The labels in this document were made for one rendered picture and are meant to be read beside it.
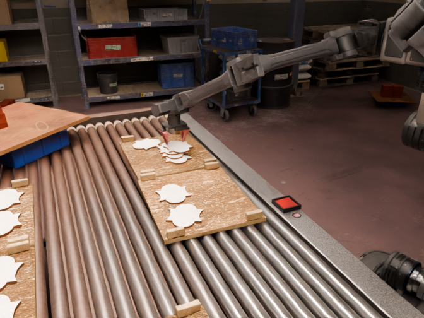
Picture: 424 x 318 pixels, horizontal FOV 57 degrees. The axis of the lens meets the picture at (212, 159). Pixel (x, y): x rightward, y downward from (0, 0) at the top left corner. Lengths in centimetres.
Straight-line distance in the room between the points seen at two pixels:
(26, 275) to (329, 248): 86
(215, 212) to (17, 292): 62
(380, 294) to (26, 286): 91
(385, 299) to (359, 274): 10
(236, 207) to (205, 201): 12
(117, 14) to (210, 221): 460
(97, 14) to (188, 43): 129
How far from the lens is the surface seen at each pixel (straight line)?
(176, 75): 586
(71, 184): 163
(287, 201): 143
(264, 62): 131
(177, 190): 144
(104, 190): 154
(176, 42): 576
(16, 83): 588
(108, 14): 560
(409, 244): 303
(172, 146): 174
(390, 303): 114
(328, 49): 145
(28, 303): 111
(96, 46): 556
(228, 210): 134
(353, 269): 120
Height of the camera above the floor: 166
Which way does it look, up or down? 25 degrees down
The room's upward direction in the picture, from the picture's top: straight up
